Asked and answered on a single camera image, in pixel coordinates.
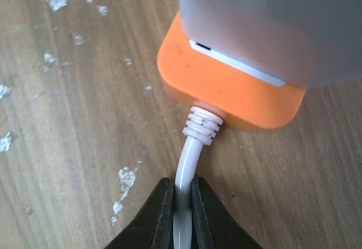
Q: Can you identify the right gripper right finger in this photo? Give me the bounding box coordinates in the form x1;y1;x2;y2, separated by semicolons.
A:
191;175;261;249

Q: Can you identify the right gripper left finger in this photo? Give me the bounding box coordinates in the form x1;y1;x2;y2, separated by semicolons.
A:
106;178;174;249

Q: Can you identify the white power strip cable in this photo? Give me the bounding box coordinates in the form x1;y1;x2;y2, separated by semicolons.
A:
172;105;225;249

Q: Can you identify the orange power strip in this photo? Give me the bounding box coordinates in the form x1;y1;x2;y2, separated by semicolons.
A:
157;14;306;131

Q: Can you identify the white USB charger plug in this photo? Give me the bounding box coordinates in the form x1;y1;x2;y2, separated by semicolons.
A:
179;0;361;88

